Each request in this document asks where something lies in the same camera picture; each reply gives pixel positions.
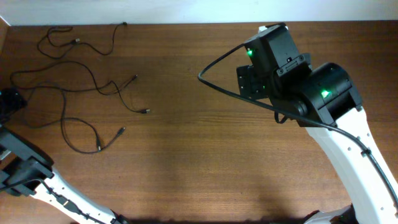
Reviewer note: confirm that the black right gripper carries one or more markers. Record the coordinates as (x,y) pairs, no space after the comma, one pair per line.
(250,86)

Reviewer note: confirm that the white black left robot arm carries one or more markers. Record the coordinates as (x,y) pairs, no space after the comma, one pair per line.
(32,174)

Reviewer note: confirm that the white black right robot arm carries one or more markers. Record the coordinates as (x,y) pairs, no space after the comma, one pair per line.
(326,102)

